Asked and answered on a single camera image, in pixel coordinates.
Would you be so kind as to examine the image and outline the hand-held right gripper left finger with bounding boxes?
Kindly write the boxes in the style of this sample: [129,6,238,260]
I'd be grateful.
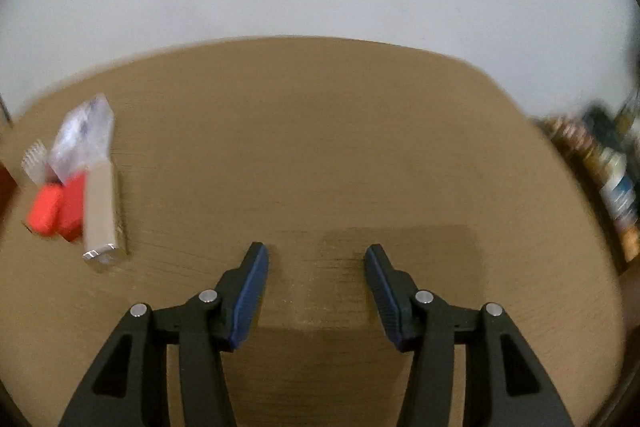
[59,242,270,427]

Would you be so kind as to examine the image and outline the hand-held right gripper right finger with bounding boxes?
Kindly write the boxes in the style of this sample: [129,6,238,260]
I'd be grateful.
[363,244,576,427]

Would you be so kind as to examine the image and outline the beige rectangular box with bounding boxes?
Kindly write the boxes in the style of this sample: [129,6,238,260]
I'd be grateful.
[82,158,125,266]

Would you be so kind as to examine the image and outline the red rectangular block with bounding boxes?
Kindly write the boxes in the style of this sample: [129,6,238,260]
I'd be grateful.
[56,173,88,244]

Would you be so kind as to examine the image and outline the orange rounded case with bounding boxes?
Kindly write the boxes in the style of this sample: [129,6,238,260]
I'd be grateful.
[26,184,63,237]

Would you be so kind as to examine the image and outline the clear plastic packet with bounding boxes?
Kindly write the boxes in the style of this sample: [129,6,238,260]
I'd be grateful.
[48,94,115,184]

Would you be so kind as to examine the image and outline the cluttered shelf of bottles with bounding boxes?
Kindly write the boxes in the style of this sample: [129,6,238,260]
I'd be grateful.
[537,82,640,265]

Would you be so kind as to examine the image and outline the white ribbed comb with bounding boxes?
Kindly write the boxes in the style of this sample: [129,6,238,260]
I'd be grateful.
[21,142,49,186]

